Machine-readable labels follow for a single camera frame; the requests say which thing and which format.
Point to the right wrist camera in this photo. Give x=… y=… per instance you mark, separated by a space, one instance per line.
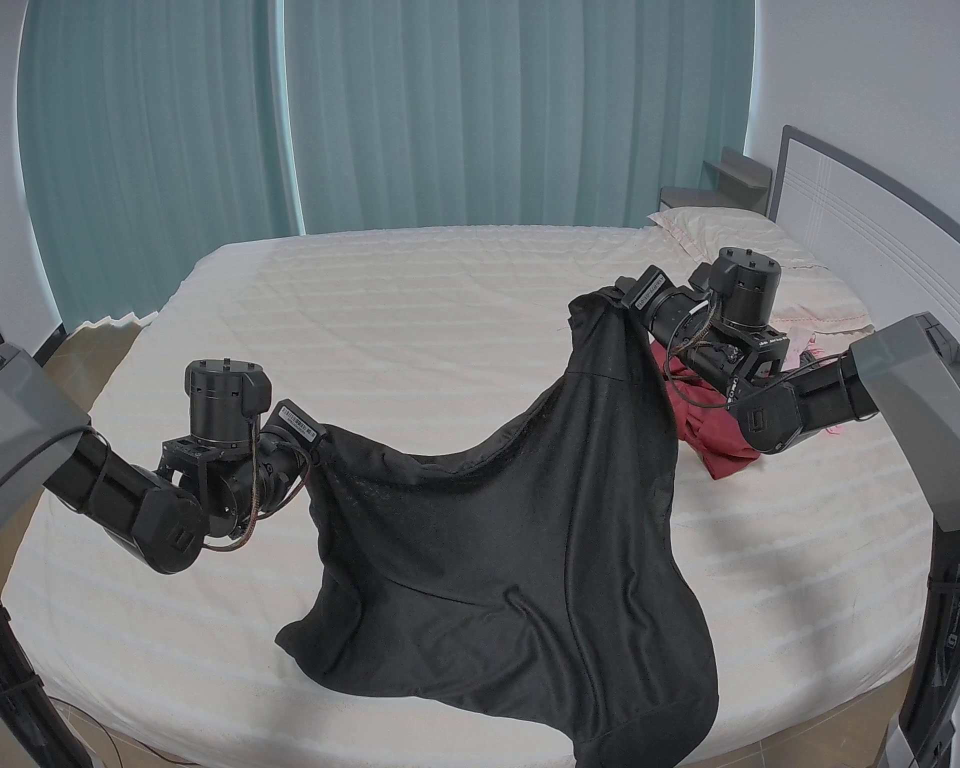
x=703 y=276

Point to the bed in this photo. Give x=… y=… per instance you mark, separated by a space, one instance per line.
x=412 y=300

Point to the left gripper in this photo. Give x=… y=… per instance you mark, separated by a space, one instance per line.
x=281 y=465

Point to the grey bedside table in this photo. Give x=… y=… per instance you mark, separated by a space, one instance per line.
x=739 y=180

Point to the blue-green curtain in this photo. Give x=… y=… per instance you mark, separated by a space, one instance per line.
x=525 y=112
x=150 y=150

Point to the cream pillow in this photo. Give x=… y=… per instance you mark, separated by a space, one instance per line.
x=750 y=232

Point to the pile of clothes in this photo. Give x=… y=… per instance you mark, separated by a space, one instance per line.
x=720 y=450

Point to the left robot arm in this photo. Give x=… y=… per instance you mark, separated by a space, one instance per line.
x=120 y=487

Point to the black garment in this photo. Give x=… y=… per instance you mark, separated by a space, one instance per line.
x=487 y=562

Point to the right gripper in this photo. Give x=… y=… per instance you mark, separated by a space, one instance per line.
x=675 y=315

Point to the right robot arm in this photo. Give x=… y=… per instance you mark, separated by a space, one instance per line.
x=892 y=375

